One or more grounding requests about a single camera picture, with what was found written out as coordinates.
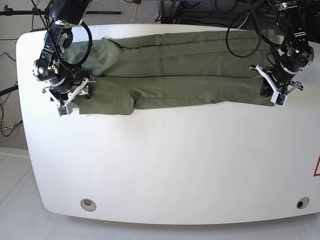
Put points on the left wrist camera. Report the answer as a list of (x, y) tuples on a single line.
[(278, 98)]

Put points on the red triangle sticker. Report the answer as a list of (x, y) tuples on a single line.
[(317, 168)]

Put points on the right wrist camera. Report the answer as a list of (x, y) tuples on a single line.
[(65, 110)]

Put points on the table cable grommet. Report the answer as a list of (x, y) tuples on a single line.
[(88, 205), (302, 203)]

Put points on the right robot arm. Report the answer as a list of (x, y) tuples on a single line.
[(64, 80)]

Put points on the left table cable grommet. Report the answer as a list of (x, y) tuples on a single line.
[(88, 205)]

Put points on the olive green T-shirt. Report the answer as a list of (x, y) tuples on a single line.
[(174, 70)]

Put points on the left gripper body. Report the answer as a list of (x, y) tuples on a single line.
[(277, 82)]

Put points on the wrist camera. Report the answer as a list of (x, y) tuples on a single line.
[(65, 110), (278, 98)]

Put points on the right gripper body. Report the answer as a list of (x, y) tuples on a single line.
[(66, 98)]

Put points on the right table cable grommet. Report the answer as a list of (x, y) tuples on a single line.
[(302, 203)]

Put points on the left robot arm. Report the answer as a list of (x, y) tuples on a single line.
[(299, 21)]

